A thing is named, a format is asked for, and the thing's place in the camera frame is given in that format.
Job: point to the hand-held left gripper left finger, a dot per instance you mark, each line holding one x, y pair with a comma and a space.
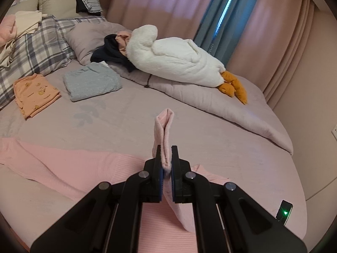
159, 181

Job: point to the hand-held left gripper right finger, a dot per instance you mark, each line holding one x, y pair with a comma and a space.
173, 181

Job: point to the pink knit garment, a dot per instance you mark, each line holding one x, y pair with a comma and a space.
79, 163

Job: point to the folded striped clothes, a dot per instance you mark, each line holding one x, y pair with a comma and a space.
89, 2

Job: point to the bed with mauve sheet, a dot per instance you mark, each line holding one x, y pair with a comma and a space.
131, 121

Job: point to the mauve duvet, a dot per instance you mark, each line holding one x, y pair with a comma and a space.
210, 105

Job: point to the small black device green light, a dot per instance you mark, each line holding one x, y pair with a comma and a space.
284, 212

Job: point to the folded grey garment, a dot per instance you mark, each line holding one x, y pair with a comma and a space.
92, 81

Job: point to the white goose plush toy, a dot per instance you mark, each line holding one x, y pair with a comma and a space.
171, 55

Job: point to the dark navy garment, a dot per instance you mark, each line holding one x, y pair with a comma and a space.
110, 50

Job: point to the salmon pink garment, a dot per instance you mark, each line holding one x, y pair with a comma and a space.
122, 42

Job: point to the folded orange bear-print garment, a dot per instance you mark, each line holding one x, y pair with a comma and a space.
34, 92

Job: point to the blue curtain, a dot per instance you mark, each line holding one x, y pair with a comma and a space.
213, 18

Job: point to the pink curtain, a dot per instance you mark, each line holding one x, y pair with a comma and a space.
158, 2
263, 31

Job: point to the grey plaid pillow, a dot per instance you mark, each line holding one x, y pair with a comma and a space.
34, 50
63, 31

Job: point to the cream crumpled garment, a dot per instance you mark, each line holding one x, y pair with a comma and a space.
6, 54

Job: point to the beige pillow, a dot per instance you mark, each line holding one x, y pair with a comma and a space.
58, 6
23, 5

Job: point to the cream folded garment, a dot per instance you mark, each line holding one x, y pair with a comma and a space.
26, 21

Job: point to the pink folded cloth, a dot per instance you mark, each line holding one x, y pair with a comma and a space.
6, 29

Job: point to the wall socket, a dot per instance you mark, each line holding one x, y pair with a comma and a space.
334, 133

